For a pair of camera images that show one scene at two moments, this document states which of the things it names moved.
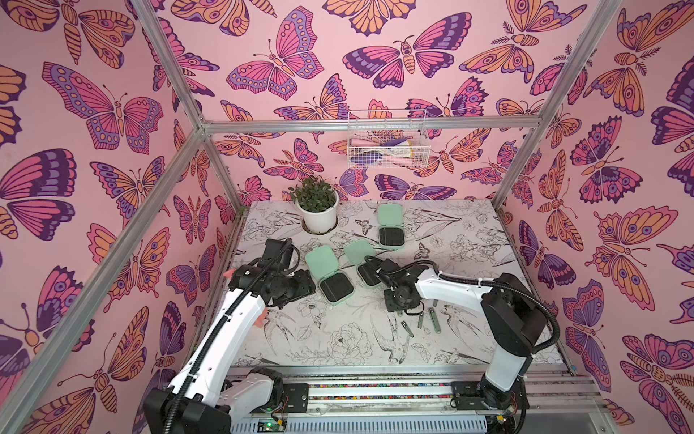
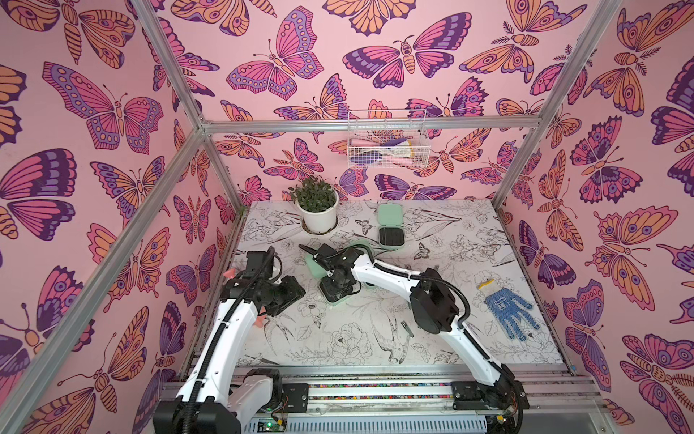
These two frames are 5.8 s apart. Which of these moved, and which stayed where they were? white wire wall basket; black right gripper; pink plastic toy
Moved: black right gripper
Stayed: pink plastic toy; white wire wall basket
